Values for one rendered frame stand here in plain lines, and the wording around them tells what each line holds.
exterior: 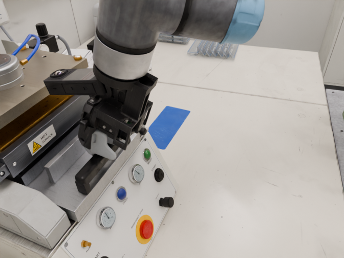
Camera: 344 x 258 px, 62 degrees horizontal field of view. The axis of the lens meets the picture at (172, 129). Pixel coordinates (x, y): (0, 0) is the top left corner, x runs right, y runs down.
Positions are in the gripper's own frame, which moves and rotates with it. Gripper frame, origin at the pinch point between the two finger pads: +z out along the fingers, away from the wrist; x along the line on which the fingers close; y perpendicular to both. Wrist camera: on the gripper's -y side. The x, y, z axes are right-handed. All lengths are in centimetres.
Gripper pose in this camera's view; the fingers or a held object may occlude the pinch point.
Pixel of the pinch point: (93, 148)
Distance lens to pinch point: 54.6
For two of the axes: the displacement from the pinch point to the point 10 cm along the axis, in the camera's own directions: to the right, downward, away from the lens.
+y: 8.7, 4.8, -0.9
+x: 3.9, -5.8, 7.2
